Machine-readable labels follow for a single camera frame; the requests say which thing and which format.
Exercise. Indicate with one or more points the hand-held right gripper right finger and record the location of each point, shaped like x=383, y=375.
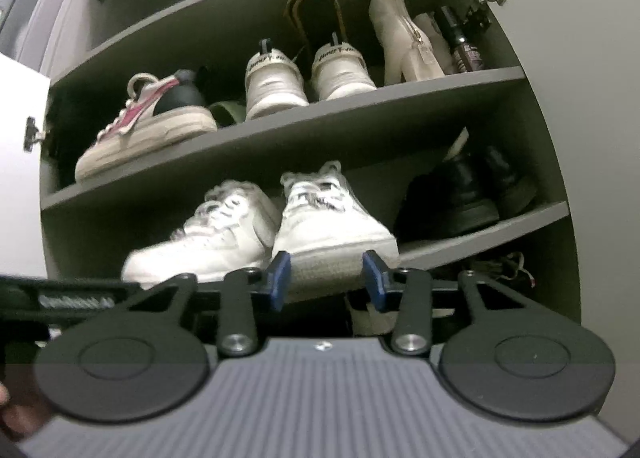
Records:
x=375, y=278

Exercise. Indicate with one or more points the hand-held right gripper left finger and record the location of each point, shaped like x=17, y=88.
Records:
x=280, y=278

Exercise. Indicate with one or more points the white low sneaker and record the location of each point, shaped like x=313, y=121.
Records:
x=210, y=248
x=330, y=228

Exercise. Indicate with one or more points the grey shoe cabinet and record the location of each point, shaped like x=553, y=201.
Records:
x=310, y=128

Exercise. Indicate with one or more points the person's left hand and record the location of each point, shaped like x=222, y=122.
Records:
x=15, y=423

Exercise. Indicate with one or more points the white cabinet door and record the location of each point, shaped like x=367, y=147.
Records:
x=20, y=188
x=590, y=88

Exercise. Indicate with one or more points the dark low shoe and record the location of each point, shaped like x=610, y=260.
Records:
x=500, y=270

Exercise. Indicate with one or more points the green sandal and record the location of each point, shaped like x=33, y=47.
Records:
x=227, y=112

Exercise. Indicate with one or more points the white sneaker with heel tab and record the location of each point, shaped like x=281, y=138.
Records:
x=342, y=76
x=275, y=88

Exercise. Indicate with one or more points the white and pink sneaker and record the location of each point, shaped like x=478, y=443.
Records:
x=140, y=133

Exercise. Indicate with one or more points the beige boot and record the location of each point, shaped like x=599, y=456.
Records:
x=395, y=28
x=432, y=41

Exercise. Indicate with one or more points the dark bottle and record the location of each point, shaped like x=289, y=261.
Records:
x=462, y=46

